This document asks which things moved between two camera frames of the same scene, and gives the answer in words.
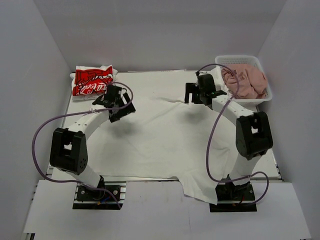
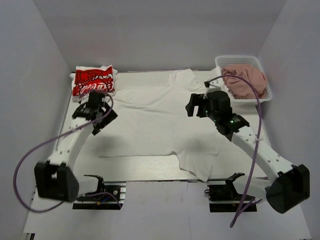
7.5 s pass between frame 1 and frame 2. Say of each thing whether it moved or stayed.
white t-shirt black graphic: moved
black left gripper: moved
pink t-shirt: stayed
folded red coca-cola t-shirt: stayed
